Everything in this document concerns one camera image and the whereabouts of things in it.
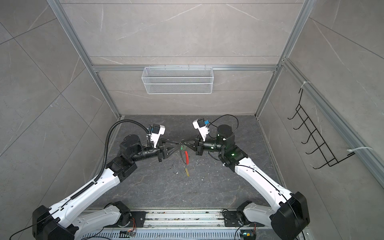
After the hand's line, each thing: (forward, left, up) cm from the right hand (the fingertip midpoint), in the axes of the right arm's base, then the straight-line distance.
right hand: (183, 141), depth 65 cm
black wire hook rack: (-4, -60, 0) cm, 60 cm away
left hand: (-1, +2, +1) cm, 2 cm away
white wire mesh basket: (+53, +5, -3) cm, 53 cm away
